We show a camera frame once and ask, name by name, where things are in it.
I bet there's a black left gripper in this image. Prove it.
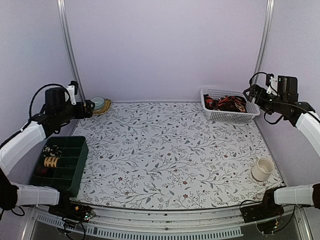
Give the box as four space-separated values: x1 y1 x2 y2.
57 98 96 124

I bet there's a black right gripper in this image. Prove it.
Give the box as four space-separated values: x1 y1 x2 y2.
244 84 288 115

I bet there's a red black striped tie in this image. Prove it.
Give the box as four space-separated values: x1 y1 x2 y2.
203 94 247 111

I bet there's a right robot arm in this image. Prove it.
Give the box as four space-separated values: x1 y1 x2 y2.
243 72 320 218

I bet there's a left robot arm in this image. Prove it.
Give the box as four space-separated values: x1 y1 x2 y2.
0 81 95 217

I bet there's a light blue bowl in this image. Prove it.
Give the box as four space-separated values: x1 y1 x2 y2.
90 96 105 111

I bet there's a yellow woven coaster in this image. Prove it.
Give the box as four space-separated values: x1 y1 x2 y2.
93 99 112 116

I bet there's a brown patterned tie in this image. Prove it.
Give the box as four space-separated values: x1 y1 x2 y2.
219 101 247 113

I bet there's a white perforated plastic basket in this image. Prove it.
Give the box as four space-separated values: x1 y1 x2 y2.
200 87 260 123

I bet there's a black floral rolled tie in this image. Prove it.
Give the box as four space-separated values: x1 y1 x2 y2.
42 145 62 158

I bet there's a tan patterned rolled tie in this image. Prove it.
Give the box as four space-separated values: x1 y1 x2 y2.
44 156 60 168

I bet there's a dark green divided organizer box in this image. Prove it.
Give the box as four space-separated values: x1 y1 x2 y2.
29 136 89 198

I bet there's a dark red rolled tie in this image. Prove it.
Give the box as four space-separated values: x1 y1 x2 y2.
35 166 55 178

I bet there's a white ceramic mug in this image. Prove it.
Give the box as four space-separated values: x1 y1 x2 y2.
251 157 275 182

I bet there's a floral patterned table mat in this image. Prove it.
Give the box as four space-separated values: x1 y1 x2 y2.
74 103 284 210

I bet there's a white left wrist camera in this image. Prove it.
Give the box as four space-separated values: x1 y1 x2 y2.
66 80 78 105

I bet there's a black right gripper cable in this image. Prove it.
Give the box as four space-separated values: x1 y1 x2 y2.
249 71 287 125

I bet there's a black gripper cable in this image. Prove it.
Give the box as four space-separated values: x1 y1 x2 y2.
28 83 72 121
249 71 287 125

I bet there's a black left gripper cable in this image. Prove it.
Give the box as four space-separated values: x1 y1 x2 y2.
28 83 72 121

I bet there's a right aluminium frame post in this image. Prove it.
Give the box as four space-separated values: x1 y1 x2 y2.
254 0 275 73

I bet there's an aluminium frame post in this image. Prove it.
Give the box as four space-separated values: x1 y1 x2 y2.
254 0 275 73
56 0 86 103

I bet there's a left aluminium frame post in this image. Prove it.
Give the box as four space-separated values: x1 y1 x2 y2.
56 0 86 103

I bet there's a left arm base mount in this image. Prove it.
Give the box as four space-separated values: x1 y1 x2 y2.
48 192 96 235

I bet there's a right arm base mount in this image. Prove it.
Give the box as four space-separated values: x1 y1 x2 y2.
239 199 285 235

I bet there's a slotted aluminium front rail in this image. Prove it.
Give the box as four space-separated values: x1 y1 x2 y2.
21 206 315 240

